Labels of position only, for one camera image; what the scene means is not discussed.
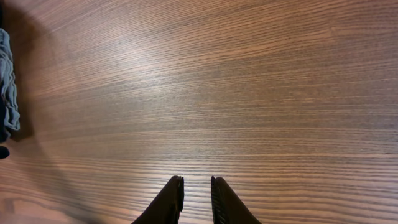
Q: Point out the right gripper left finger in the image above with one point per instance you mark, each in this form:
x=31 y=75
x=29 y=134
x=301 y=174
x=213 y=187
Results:
x=167 y=205

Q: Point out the stack of folded black clothes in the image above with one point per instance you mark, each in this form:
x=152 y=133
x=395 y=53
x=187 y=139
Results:
x=4 y=150

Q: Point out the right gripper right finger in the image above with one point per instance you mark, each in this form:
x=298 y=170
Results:
x=226 y=205

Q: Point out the light grey folded garment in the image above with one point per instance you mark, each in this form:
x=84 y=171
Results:
x=8 y=85

